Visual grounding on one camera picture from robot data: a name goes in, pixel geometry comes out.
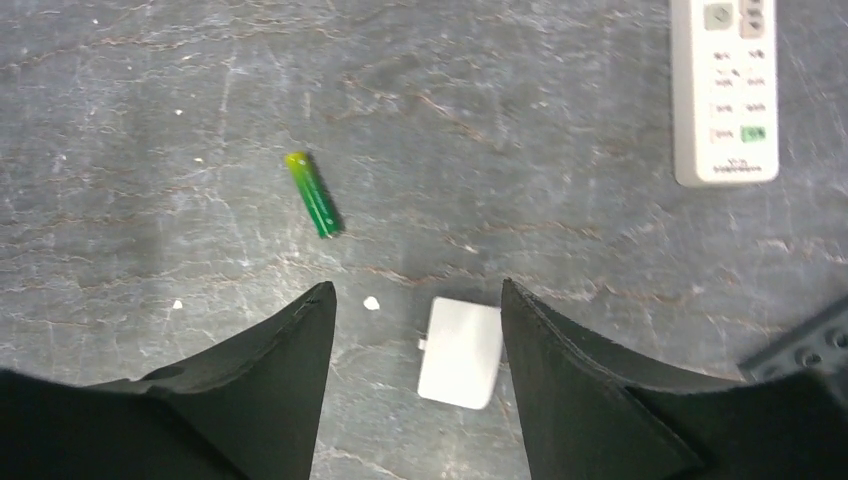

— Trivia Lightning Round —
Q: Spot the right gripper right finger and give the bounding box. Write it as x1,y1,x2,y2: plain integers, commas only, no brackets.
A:
501,279,847,479

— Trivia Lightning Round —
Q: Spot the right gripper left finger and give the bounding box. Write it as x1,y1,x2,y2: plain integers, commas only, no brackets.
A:
1,282,337,479

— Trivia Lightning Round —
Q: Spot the small white battery cover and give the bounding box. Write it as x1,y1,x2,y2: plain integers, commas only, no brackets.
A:
417,297,503,410

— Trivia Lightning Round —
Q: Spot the long white remote control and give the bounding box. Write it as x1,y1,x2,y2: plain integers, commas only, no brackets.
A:
669,0,780,187

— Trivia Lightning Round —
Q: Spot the small white crumb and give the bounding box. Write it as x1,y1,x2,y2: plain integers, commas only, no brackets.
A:
363,296,381,311

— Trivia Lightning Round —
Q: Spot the dark studded baseplate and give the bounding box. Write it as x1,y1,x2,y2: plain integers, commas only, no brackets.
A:
738,297,847,393

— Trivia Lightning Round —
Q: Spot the green battery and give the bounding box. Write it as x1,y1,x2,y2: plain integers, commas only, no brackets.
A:
284,151,343,239

